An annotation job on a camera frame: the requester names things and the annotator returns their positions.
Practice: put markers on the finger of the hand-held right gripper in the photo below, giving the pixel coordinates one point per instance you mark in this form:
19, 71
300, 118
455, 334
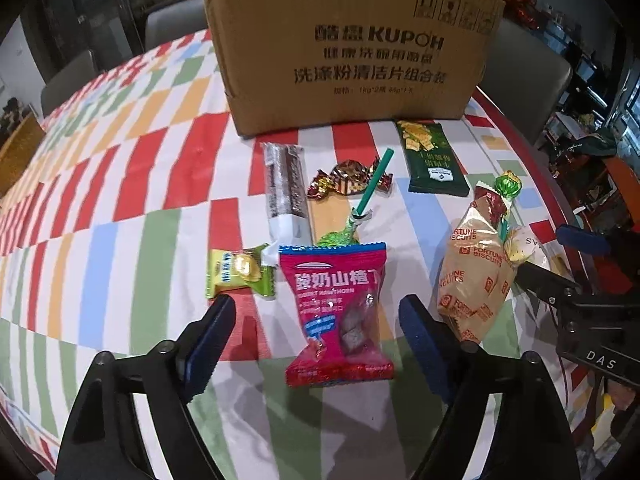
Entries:
580, 236
547, 282

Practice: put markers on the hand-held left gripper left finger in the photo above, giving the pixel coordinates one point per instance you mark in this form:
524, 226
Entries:
212, 332

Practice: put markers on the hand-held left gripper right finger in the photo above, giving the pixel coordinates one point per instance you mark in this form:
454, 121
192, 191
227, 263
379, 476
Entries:
417, 332

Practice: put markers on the white yellow candy packet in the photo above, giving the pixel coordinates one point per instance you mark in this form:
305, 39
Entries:
525, 250

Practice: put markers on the yellow green candy packet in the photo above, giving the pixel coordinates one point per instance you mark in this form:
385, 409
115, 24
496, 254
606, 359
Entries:
240, 270

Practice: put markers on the gold biscuit packet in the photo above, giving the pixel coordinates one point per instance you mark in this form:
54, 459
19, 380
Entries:
475, 280

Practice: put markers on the red hawthorn snack packet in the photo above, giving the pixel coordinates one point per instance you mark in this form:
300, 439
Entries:
335, 310

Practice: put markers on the green foil lollipop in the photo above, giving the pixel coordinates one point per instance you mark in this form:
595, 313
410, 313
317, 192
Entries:
372, 185
507, 184

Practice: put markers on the dark red snack packet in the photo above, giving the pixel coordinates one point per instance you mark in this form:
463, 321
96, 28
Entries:
492, 205

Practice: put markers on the silver brown wafer bar packet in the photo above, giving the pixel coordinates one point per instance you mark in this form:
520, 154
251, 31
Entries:
286, 185

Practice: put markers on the dark green cracker packet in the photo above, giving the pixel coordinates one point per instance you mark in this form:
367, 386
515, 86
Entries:
431, 160

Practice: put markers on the brown gold candy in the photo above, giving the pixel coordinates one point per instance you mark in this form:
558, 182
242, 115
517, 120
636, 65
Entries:
350, 177

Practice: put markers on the brown cardboard box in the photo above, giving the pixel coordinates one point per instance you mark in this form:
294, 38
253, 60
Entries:
350, 50

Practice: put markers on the orange chair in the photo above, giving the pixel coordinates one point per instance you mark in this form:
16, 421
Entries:
625, 180

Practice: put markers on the green cap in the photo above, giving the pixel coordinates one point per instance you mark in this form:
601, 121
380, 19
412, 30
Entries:
597, 142

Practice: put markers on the grey chair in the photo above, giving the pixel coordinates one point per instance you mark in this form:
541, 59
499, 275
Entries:
67, 82
175, 22
525, 80

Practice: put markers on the red balloon decoration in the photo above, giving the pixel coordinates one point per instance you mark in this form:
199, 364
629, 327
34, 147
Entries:
520, 5

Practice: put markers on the wooden board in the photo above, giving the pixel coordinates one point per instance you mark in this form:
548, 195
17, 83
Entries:
20, 152

